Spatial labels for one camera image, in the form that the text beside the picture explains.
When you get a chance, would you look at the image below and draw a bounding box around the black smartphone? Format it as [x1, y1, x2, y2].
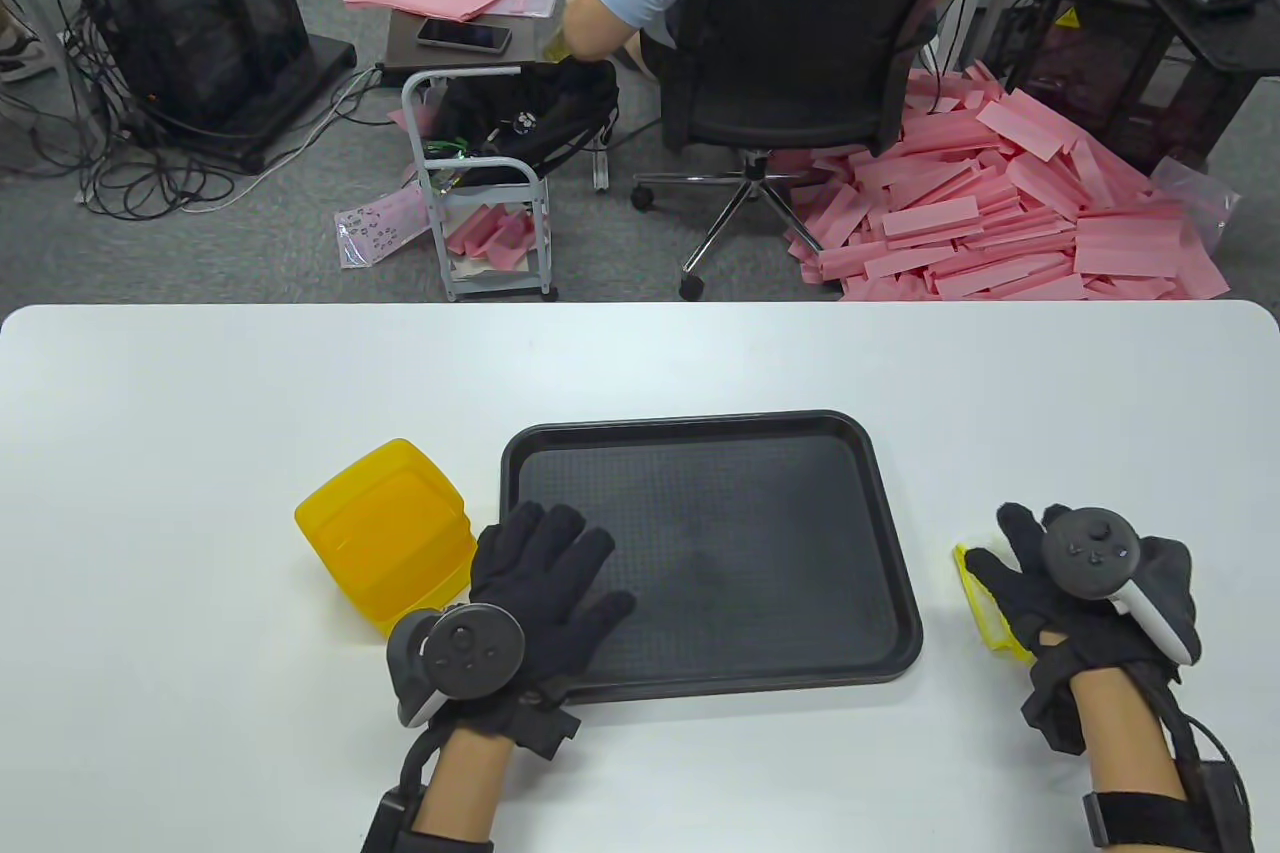
[415, 18, 513, 56]

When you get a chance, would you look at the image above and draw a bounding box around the person's right hand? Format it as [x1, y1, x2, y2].
[965, 503, 1201, 681]

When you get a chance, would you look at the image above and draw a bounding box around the black bag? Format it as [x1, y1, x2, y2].
[425, 50, 618, 189]

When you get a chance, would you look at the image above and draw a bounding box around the tangle of floor cables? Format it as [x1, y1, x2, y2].
[0, 13, 401, 219]

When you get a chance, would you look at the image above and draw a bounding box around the clear crumpled plastic bag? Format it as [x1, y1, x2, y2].
[1150, 155, 1241, 259]

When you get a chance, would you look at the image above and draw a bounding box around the black sensor cable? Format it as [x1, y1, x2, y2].
[1150, 683, 1243, 774]
[400, 723, 451, 794]

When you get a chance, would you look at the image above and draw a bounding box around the black arm strap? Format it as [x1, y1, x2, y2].
[1083, 790, 1201, 849]

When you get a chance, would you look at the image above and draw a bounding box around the black keyboard stand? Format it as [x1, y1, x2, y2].
[1130, 0, 1280, 174]

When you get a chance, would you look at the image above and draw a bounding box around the yellow plastic food container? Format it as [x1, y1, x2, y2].
[350, 523, 479, 641]
[330, 503, 475, 619]
[295, 438, 466, 609]

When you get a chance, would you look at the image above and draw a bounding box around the person's right forearm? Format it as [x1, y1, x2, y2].
[1070, 663, 1191, 853]

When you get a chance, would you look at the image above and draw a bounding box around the white rolling cart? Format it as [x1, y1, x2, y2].
[402, 65, 559, 302]

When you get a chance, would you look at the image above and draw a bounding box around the person's left hand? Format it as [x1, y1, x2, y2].
[450, 500, 637, 716]

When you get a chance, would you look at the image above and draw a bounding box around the black sensor box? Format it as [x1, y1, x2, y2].
[362, 788, 421, 853]
[1190, 761, 1253, 853]

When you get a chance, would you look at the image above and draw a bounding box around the white yellow dish cloth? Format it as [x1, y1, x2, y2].
[953, 543, 1036, 662]

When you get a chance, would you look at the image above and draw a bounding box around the printed plastic bag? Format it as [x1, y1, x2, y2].
[335, 183, 433, 271]

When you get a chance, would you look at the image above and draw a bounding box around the black mesh office chair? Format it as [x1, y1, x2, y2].
[630, 0, 981, 301]

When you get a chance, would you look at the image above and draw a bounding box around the pile of pink foam strips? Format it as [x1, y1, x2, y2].
[785, 61, 1233, 302]

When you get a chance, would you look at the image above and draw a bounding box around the person's left forearm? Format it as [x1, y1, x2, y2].
[410, 728, 516, 853]

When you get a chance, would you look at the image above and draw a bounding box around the black plastic tray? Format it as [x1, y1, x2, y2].
[497, 410, 923, 706]

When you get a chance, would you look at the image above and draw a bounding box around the pink foam strips bundle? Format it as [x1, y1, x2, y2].
[445, 203, 536, 274]

